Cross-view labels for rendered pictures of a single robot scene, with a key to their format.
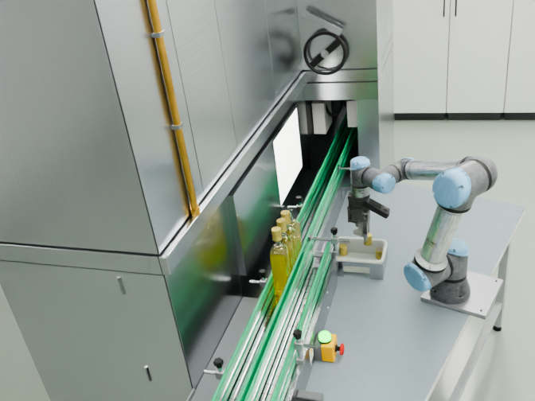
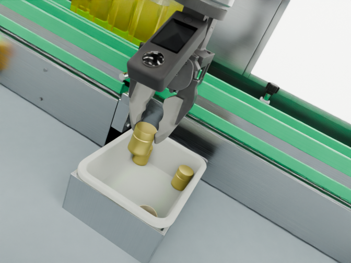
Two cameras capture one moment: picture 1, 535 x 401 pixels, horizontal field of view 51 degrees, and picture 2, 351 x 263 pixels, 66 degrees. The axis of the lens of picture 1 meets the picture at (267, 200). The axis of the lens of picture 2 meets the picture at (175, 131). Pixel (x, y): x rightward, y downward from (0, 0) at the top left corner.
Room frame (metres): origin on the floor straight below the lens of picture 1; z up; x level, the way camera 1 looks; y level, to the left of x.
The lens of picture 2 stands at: (1.94, -0.75, 1.13)
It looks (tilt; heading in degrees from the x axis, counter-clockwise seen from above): 28 degrees down; 81
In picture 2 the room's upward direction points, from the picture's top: 25 degrees clockwise
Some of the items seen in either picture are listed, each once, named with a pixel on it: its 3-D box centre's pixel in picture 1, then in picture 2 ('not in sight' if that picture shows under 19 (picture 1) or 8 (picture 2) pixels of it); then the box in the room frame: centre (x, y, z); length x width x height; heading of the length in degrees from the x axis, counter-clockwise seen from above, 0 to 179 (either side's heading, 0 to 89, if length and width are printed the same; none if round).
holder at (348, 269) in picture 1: (353, 258); (149, 177); (2.00, -0.33, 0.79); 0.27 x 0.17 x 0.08; 70
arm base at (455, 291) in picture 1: (450, 281); not in sight; (1.72, -0.66, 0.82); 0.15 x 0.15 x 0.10
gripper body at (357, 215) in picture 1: (359, 207); (185, 44); (1.96, -0.36, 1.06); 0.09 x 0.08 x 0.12; 70
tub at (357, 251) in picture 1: (359, 256); (144, 180); (1.99, -0.36, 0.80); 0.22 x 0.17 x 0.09; 70
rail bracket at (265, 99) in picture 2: (295, 209); (260, 106); (2.21, -0.12, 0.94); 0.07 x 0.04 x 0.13; 70
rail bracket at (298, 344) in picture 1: (306, 348); not in sight; (1.33, -0.06, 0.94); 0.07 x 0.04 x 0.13; 70
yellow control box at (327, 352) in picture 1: (326, 347); not in sight; (1.49, -0.14, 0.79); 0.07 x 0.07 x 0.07; 70
